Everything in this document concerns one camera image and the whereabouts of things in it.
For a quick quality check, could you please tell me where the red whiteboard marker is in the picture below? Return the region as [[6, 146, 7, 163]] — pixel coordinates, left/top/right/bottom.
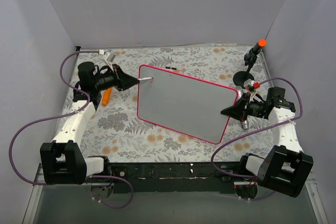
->
[[138, 77, 153, 81]]

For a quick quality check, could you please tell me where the pink framed whiteboard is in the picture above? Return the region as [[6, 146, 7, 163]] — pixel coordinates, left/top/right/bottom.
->
[[137, 65, 238, 144]]

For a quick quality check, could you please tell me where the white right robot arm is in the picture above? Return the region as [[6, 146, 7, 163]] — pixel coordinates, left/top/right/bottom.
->
[[221, 87, 313, 198]]

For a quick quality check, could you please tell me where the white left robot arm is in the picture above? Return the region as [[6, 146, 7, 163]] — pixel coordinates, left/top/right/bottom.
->
[[40, 61, 140, 185]]

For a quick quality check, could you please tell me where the silver microphone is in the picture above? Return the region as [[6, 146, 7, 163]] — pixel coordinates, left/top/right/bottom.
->
[[235, 86, 249, 131]]

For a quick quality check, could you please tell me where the black microphone stand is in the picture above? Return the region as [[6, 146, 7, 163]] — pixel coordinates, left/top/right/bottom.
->
[[233, 50, 257, 88]]

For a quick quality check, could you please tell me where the floral patterned mat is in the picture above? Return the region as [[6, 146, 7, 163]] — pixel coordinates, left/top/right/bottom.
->
[[80, 45, 273, 163]]

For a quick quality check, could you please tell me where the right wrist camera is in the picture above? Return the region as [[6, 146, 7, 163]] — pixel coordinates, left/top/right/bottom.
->
[[243, 79, 260, 94]]

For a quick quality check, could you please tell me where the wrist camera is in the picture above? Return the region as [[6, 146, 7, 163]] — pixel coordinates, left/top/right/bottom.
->
[[98, 49, 117, 72], [243, 79, 260, 94]]

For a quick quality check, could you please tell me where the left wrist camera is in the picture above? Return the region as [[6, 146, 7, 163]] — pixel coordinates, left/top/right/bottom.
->
[[98, 49, 117, 72]]

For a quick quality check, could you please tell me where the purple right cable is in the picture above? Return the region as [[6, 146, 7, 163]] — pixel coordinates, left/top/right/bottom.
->
[[209, 77, 304, 201]]

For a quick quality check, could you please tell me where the purple cable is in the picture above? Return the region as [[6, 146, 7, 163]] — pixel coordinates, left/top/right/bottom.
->
[[209, 77, 304, 201], [8, 49, 134, 210]]

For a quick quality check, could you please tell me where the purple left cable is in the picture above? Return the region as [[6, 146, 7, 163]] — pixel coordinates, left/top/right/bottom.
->
[[8, 49, 134, 210]]

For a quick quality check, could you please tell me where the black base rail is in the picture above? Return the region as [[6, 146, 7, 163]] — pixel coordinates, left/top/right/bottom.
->
[[81, 161, 266, 195]]

